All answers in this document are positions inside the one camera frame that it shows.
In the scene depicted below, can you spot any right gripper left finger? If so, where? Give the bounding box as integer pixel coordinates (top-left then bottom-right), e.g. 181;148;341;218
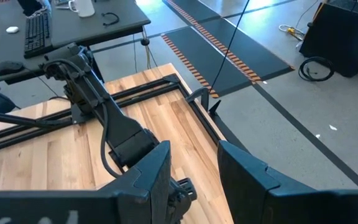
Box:
99;140;172;224

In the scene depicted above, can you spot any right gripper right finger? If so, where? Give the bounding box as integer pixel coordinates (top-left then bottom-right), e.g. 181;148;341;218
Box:
218;140;318;224

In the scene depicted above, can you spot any black hazard-striped mat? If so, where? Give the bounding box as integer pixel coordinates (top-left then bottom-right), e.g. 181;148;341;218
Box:
161;0;295;99

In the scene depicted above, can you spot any grey desk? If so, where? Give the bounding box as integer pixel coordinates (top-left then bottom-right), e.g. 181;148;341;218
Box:
0;0;152;85

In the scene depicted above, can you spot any black speaker box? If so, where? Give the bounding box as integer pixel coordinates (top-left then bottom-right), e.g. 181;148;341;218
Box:
298;0;358;78

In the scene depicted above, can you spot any white mug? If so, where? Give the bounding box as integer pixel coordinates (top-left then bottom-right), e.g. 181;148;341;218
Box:
68;0;96;18

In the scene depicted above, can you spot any black computer mouse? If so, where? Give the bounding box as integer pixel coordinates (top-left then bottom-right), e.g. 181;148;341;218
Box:
0;60;25;77

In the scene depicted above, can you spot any black keyboard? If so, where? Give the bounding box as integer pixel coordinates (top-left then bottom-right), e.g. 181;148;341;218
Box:
23;11;53;59

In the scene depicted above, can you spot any black bag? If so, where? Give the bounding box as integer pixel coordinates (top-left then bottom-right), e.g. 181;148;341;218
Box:
16;0;53;17

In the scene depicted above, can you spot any small black bracket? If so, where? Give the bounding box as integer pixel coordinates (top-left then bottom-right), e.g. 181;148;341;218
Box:
185;86;211;113

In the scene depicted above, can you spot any coiled black cable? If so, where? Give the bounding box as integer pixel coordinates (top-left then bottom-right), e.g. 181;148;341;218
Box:
297;55;336;83

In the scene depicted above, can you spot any thin black cable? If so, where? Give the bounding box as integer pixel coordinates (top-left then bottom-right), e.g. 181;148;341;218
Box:
208;0;251;93

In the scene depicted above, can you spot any yellow and white cord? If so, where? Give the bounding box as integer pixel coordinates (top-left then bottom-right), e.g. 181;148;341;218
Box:
278;23;306;43

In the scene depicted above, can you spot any short curved black cable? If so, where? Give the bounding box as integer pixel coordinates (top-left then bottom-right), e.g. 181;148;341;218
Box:
101;11;120;27

